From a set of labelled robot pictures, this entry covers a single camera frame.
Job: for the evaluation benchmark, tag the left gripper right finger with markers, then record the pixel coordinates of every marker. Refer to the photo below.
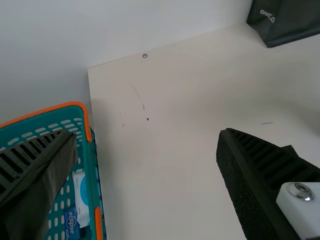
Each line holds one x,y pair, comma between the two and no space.
252,175

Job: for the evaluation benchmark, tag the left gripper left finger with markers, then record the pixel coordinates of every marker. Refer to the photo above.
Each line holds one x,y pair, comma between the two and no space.
27,180

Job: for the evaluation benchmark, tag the teal shopping basket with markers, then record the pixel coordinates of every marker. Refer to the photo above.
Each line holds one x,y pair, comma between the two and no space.
87,162

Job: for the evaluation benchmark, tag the white wipes pack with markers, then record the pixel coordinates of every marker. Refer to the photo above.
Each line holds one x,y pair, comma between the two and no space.
81,195

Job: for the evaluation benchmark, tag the small blue box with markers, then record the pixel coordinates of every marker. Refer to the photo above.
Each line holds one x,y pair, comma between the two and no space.
72,225

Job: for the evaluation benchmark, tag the dark grey bag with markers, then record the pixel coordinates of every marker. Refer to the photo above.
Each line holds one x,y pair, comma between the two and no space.
282,22

